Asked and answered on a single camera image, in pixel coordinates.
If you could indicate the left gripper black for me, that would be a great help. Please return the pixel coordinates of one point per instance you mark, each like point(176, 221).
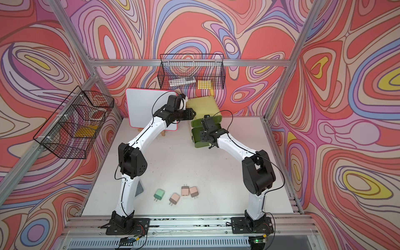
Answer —
point(188, 115)

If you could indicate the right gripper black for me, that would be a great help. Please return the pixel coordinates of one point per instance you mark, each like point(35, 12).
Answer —
point(202, 134)

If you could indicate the yellow green drawer cabinet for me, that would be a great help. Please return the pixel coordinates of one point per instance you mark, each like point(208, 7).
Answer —
point(204, 106)

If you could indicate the pink plug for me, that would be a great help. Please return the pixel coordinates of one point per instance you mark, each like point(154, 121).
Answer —
point(174, 199)
point(193, 192)
point(185, 190)

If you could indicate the green plug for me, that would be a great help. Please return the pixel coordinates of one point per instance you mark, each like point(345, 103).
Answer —
point(159, 194)

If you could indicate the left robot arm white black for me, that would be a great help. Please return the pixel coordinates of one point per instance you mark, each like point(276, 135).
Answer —
point(131, 160)

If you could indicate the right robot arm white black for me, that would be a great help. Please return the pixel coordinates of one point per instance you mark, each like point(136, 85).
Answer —
point(257, 169)

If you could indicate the yellow sponge in back basket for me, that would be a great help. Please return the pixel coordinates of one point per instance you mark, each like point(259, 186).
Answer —
point(204, 84)

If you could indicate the grey remote in back basket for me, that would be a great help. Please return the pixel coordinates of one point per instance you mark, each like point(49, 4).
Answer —
point(182, 81)

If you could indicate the pink framed whiteboard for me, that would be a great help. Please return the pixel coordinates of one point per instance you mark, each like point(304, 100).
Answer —
point(142, 103)

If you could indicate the tape roll in left basket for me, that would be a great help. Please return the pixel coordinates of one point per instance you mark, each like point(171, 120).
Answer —
point(94, 114)

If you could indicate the grey felt eraser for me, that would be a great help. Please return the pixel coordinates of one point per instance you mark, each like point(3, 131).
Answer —
point(139, 189)

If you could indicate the yellow item in left basket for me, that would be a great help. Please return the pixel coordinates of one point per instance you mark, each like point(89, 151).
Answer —
point(86, 132)

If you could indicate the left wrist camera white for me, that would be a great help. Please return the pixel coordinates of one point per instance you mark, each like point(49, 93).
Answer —
point(184, 100)

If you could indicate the back black wire basket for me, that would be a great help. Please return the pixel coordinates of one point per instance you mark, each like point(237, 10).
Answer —
point(200, 66)

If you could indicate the black wire basket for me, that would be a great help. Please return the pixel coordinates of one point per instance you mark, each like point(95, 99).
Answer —
point(200, 66)
point(59, 137)

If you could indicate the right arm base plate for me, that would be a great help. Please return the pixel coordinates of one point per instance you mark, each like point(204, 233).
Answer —
point(245, 225)

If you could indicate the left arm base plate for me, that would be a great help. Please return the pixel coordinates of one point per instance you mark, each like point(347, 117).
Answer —
point(127, 226)

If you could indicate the left black wire basket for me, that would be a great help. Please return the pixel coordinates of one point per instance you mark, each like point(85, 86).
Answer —
point(59, 137)

